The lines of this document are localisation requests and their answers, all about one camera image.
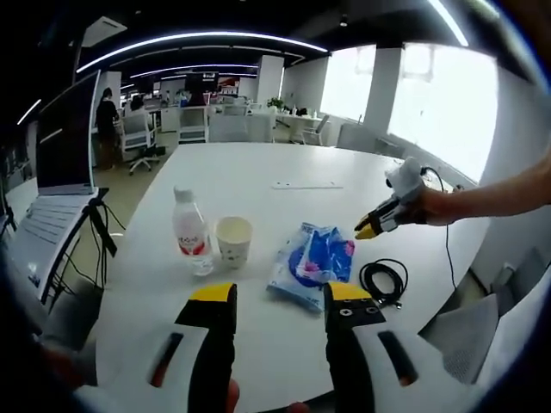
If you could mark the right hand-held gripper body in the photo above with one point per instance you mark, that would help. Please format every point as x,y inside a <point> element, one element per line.
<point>404,180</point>

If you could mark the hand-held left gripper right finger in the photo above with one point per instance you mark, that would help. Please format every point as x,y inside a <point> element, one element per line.
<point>357,344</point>

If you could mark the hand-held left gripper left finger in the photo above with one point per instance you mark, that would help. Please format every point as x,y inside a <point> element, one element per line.
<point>206,344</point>

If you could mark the white paper cup leaf print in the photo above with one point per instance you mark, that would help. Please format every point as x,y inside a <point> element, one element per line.
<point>232,249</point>

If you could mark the light blue plastic packet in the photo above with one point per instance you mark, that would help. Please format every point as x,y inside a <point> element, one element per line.
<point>282,279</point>

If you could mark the clear water bottle red label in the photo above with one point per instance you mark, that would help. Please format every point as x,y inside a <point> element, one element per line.
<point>191,232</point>

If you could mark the person's right hand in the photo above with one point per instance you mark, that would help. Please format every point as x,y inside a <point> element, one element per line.
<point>435,206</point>

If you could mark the person's left hand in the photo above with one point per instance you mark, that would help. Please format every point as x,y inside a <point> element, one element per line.
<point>233,396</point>

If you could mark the white office chair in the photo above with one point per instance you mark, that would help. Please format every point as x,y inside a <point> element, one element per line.
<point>316,129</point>
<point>138,137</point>

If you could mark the grey mesh office chair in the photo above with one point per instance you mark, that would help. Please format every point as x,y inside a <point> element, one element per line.
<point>465,335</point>

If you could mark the white table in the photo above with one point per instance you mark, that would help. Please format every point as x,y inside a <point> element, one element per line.
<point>258,163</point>

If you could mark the potted green plant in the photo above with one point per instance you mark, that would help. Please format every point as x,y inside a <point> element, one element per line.
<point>275,103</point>

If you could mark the white laptop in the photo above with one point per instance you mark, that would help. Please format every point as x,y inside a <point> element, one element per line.
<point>64,137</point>

